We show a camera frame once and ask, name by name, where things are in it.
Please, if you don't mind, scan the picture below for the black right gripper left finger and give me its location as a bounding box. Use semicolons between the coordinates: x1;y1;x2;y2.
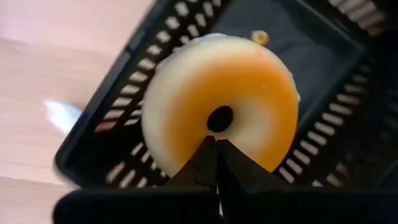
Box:
52;135;219;224

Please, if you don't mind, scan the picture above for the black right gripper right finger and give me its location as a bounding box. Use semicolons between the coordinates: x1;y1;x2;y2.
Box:
216;139;398;224

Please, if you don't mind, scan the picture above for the orange white donut toy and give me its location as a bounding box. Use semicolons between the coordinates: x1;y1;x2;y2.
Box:
140;32;301;179

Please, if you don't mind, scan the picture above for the black slotted basket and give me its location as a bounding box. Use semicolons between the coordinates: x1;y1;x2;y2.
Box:
53;0;398;190

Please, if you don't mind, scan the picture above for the small gold ring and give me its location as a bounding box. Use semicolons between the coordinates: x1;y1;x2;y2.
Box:
250;30;271;47

